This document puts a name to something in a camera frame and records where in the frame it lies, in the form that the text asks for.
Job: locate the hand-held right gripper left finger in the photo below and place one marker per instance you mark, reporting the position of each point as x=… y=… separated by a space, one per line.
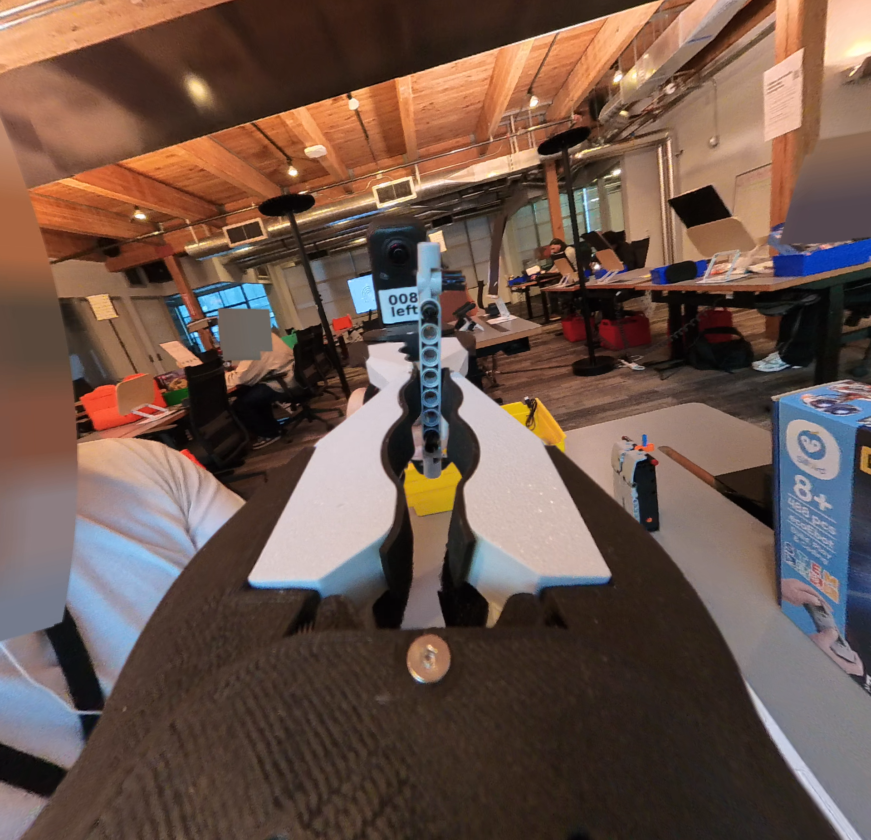
x=326 y=513

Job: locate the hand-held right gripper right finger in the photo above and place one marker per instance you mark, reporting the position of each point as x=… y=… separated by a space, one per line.
x=531 y=513

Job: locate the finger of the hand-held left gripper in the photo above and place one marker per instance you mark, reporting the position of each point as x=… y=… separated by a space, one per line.
x=456 y=362
x=388 y=368

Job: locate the light grey holed beam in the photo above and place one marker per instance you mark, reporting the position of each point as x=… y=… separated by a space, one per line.
x=430 y=370

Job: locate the yellow parts bin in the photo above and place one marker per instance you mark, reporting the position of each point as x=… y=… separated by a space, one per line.
x=537 y=426

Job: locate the grey brick model assembly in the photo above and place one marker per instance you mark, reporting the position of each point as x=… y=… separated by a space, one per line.
x=633 y=486

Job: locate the black floor lamp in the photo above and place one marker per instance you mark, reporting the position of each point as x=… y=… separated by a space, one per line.
x=563 y=140
x=286 y=205

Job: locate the red bin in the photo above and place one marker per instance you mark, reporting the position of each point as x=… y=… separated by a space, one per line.
x=626 y=333
x=578 y=329

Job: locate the black office chair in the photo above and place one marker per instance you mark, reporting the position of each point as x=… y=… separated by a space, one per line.
x=211 y=404

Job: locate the blue bin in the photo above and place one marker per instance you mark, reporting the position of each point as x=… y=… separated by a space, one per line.
x=663 y=273
x=823 y=260

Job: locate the black backpack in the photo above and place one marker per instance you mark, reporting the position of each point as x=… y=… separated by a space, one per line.
x=718 y=351

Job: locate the orange bin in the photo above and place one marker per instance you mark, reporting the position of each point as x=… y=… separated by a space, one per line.
x=102 y=404

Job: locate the blue robot kit box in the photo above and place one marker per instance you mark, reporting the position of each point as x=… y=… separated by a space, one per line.
x=816 y=513

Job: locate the black and white display board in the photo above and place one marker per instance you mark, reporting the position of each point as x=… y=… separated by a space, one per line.
x=721 y=237

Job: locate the long wooden table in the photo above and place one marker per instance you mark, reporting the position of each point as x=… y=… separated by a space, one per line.
x=748 y=285

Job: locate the paper notice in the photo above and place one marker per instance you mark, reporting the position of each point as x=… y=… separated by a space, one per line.
x=782 y=94

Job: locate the wall screen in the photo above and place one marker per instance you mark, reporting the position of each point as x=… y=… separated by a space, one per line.
x=359 y=295

